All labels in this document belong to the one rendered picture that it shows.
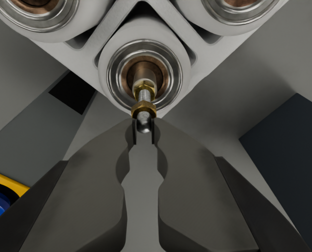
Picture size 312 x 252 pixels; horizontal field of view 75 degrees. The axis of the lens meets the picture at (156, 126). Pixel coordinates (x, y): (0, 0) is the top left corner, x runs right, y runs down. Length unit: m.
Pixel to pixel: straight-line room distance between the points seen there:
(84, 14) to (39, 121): 0.15
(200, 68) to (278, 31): 0.27
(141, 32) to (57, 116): 0.17
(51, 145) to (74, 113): 0.08
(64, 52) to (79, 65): 0.02
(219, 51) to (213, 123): 0.30
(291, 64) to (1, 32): 0.61
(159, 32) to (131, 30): 0.02
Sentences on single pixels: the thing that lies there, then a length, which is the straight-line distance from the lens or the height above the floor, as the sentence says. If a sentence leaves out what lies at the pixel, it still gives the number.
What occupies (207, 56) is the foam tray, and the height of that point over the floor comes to 0.18.
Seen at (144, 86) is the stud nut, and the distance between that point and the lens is 0.17.
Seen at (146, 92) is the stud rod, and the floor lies 0.30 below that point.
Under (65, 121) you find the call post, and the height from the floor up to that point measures 0.20.
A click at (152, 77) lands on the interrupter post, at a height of 0.27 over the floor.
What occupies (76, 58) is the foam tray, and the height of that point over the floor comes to 0.18.
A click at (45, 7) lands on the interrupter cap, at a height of 0.25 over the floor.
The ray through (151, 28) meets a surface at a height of 0.25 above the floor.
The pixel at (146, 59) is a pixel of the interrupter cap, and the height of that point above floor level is 0.25.
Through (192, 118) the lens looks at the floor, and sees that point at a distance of 0.53.
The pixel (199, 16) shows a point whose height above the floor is 0.25.
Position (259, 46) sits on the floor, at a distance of 0.51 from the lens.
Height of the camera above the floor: 0.45
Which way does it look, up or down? 58 degrees down
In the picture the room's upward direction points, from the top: 176 degrees clockwise
